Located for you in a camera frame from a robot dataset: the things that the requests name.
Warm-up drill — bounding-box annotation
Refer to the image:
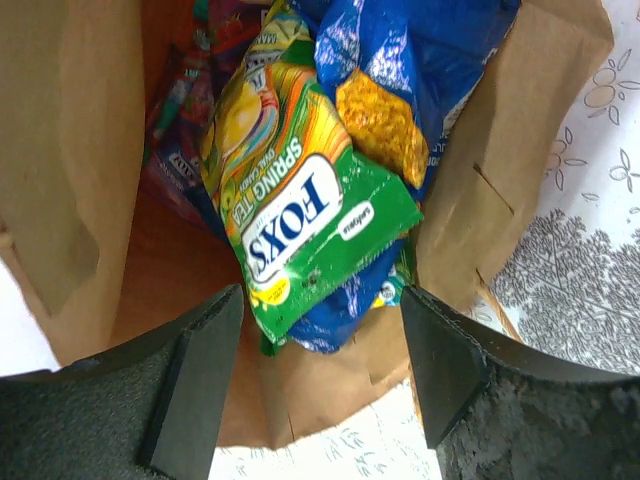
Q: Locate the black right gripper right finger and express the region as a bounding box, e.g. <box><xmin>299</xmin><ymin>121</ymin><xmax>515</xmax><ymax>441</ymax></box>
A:
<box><xmin>401</xmin><ymin>287</ymin><xmax>639</xmax><ymax>479</ymax></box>

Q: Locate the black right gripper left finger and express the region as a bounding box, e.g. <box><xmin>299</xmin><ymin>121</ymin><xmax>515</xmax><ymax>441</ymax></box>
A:
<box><xmin>1</xmin><ymin>285</ymin><xmax>244</xmax><ymax>479</ymax></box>

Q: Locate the red paper bag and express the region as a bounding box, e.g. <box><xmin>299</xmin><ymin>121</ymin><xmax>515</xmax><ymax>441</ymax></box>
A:
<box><xmin>1</xmin><ymin>1</ymin><xmax>613</xmax><ymax>448</ymax></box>

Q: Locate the green Fox's spring tea candy bag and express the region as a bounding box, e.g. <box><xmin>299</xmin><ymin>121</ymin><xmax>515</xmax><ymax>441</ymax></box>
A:
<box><xmin>201</xmin><ymin>1</ymin><xmax>421</xmax><ymax>354</ymax></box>

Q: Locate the blue Doritos chip bag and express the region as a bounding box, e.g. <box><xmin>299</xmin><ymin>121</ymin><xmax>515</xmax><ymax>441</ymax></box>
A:
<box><xmin>286</xmin><ymin>1</ymin><xmax>520</xmax><ymax>354</ymax></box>

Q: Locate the purple Fox's berries candy bag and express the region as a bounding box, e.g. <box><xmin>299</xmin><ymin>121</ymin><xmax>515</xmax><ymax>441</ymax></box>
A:
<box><xmin>140</xmin><ymin>1</ymin><xmax>271</xmax><ymax>237</ymax></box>

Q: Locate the floral patterned table mat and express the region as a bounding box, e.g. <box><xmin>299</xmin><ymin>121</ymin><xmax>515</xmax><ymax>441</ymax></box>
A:
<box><xmin>0</xmin><ymin>0</ymin><xmax>640</xmax><ymax>480</ymax></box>

